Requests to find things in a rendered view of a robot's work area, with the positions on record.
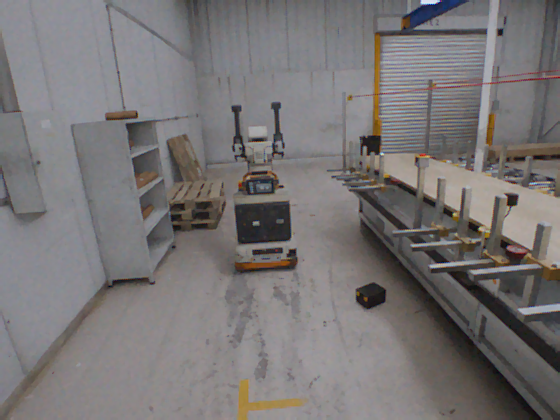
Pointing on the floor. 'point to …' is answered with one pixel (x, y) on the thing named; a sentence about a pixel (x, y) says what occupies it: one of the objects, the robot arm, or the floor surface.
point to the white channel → (486, 85)
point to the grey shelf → (149, 232)
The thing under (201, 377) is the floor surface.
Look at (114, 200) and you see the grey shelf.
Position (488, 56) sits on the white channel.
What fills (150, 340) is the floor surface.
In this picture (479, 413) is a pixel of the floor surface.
